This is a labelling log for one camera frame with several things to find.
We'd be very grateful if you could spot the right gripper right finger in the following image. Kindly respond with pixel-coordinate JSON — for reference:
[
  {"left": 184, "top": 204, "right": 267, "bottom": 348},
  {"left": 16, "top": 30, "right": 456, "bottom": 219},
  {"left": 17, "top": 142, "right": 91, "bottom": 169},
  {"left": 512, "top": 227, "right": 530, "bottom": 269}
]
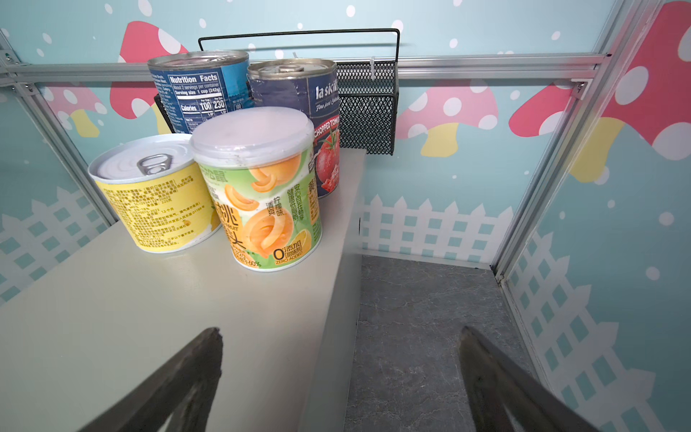
[{"left": 459, "top": 326, "right": 596, "bottom": 431}]

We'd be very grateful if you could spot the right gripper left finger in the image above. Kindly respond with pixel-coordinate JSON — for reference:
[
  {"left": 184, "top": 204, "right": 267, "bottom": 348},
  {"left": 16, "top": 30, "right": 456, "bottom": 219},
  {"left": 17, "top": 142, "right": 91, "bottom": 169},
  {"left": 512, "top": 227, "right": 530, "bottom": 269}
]
[{"left": 82, "top": 328, "right": 223, "bottom": 431}]

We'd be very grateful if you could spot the yellow can white lid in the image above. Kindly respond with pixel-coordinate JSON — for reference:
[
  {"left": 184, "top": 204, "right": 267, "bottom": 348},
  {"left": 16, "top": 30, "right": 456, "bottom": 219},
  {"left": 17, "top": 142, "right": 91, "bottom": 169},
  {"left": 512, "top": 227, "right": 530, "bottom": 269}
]
[
  {"left": 88, "top": 133, "right": 221, "bottom": 254},
  {"left": 190, "top": 107, "right": 322, "bottom": 272}
]

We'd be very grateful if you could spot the blue can pink lid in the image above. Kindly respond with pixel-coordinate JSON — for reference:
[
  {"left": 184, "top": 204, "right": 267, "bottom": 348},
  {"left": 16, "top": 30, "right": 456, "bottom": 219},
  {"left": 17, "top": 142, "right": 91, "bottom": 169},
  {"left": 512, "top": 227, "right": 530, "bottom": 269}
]
[{"left": 148, "top": 50, "right": 254, "bottom": 134}]

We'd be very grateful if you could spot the dark blue tall can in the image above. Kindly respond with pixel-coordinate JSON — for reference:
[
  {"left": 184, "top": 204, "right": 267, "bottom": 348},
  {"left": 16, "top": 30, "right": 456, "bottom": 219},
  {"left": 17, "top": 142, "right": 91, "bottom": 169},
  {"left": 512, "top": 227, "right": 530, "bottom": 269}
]
[{"left": 247, "top": 58, "right": 342, "bottom": 199}]

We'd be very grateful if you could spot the grey metal cabinet counter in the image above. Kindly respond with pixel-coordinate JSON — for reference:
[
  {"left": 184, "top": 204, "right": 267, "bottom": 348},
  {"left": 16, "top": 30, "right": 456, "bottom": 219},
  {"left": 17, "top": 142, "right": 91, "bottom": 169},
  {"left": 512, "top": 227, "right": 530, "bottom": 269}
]
[{"left": 1, "top": 149, "right": 365, "bottom": 431}]

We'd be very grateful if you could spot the black wire mesh basket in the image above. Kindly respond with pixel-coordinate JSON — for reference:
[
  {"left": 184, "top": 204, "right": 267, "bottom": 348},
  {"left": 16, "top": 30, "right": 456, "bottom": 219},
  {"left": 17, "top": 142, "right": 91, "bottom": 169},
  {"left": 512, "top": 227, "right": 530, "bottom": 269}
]
[{"left": 155, "top": 57, "right": 399, "bottom": 155}]

